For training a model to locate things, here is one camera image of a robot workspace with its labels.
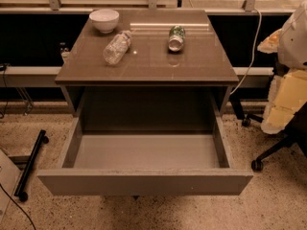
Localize grey top drawer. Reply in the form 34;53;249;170
36;89;254;197

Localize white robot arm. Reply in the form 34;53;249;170
257;1;307;134

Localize grey cabinet with glossy top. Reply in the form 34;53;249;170
56;9;238;109

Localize black office chair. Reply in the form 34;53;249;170
230;94;307;172

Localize green soda can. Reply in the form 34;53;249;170
168;25;185;52

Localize clear plastic water bottle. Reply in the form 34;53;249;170
103;31;131;65

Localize white ceramic bowl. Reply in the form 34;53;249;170
89;9;119;34

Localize small bottle behind cabinet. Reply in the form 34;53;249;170
59;42;70;61

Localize black wheeled stand base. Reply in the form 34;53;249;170
13;129;49;202

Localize white cable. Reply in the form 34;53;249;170
229;8;263;96

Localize black floor cable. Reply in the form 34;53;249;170
0;183;37;230

